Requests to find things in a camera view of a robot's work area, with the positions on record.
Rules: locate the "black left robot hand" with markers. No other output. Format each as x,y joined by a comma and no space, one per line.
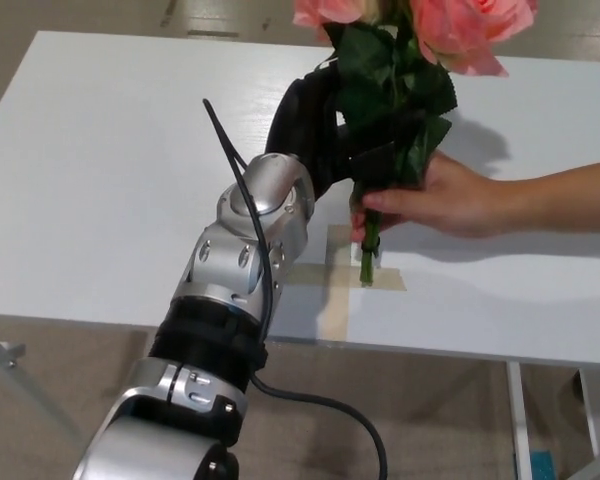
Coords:
300,125

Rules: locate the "bare human hand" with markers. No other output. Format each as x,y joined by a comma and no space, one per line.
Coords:
455,200

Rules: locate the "pink artificial rose bouquet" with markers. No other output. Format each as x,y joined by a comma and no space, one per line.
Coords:
375,100

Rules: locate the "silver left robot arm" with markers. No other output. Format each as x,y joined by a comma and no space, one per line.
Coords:
230,280

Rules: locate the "bare human forearm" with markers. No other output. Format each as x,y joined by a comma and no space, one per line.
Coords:
565,200

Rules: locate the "long beige tape strip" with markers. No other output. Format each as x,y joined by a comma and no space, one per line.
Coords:
385,281

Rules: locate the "white thick table leg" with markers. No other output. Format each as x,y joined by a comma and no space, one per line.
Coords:
519,425

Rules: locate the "white thin table leg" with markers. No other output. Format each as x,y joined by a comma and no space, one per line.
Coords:
587,415

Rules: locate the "blue floor marker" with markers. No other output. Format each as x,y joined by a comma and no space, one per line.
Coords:
541,462

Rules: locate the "grey metal frame bar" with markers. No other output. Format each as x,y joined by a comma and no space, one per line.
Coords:
10,385

